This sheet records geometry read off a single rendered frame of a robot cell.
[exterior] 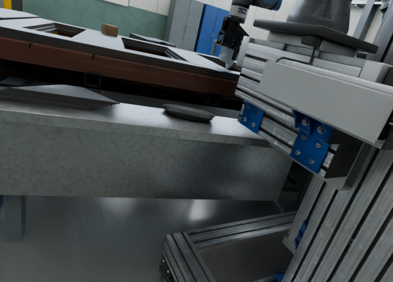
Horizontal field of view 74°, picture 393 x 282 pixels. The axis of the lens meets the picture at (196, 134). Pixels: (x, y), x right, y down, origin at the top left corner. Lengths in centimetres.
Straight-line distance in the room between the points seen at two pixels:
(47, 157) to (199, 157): 56
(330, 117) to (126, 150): 73
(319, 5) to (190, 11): 891
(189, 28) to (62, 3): 386
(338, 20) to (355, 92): 29
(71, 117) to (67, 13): 854
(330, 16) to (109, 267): 117
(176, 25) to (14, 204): 854
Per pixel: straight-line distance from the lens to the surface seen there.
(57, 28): 166
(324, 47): 68
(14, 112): 83
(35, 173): 109
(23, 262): 133
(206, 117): 95
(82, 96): 87
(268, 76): 59
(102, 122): 80
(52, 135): 101
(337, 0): 74
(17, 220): 134
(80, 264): 129
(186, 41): 959
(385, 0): 130
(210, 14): 992
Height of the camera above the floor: 97
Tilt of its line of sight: 20 degrees down
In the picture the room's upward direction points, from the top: 14 degrees clockwise
